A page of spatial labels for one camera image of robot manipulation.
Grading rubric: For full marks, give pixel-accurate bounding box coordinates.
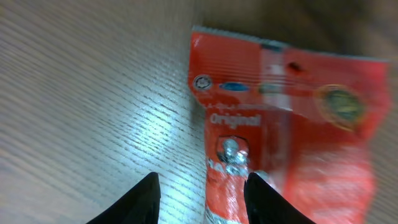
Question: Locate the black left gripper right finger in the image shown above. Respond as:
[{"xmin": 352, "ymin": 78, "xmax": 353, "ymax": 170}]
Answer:
[{"xmin": 244, "ymin": 172, "xmax": 315, "ymax": 224}]

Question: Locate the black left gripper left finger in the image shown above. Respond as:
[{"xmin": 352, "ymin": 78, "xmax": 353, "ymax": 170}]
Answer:
[{"xmin": 87, "ymin": 172, "xmax": 161, "ymax": 224}]

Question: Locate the red snack bag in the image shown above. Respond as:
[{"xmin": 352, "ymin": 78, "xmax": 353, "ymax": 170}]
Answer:
[{"xmin": 188, "ymin": 26, "xmax": 391, "ymax": 223}]

